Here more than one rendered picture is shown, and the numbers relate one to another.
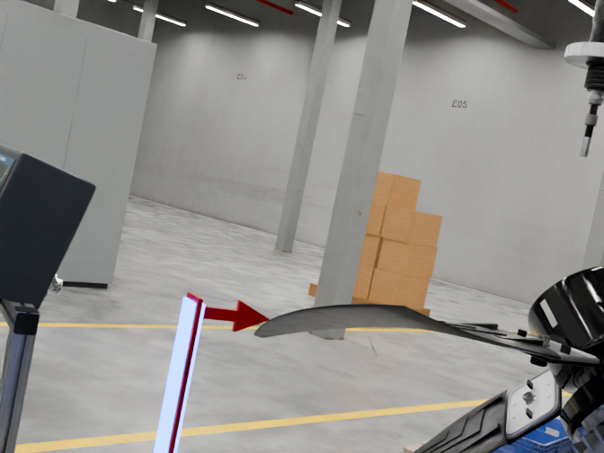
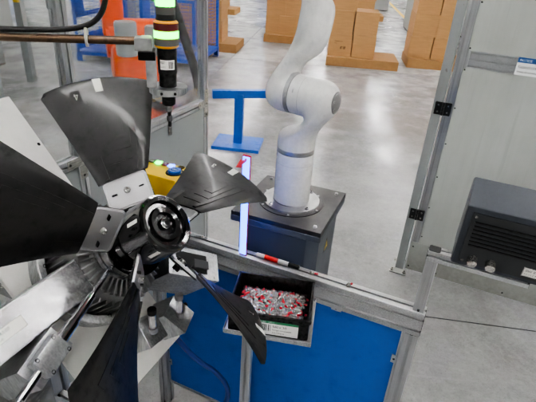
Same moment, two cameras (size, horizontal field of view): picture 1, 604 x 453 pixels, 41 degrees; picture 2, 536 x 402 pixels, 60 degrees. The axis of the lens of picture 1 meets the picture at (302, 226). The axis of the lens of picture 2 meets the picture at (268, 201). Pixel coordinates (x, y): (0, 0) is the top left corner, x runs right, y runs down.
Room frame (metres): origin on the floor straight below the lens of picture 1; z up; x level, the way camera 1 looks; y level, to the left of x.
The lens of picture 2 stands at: (1.55, -0.62, 1.70)
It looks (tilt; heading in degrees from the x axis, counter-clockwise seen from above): 28 degrees down; 141
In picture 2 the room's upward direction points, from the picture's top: 4 degrees clockwise
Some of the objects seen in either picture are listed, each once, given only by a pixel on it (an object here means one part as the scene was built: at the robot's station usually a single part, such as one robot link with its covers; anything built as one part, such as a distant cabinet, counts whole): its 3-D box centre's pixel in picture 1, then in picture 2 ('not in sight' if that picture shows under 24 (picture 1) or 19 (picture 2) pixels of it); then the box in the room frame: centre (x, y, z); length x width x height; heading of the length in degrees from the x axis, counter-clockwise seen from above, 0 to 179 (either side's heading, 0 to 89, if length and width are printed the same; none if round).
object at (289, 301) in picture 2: not in sight; (273, 308); (0.80, 0.02, 0.83); 0.19 x 0.14 x 0.04; 45
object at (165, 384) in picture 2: not in sight; (163, 329); (0.29, -0.08, 0.39); 0.04 x 0.04 x 0.78; 28
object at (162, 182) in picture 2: not in sight; (163, 183); (0.32, -0.06, 1.02); 0.16 x 0.10 x 0.11; 28
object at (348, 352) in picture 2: not in sight; (266, 359); (0.66, 0.12, 0.45); 0.82 x 0.02 x 0.66; 28
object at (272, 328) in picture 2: not in sight; (272, 305); (0.80, 0.01, 0.85); 0.22 x 0.17 x 0.07; 45
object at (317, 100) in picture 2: not in sight; (308, 116); (0.54, 0.32, 1.25); 0.19 x 0.12 x 0.24; 20
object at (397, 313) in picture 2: not in sight; (273, 273); (0.66, 0.12, 0.82); 0.90 x 0.04 x 0.08; 28
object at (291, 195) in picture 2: not in sight; (293, 176); (0.51, 0.31, 1.04); 0.19 x 0.19 x 0.18
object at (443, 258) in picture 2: (13, 303); (476, 266); (1.13, 0.38, 1.04); 0.24 x 0.03 x 0.03; 28
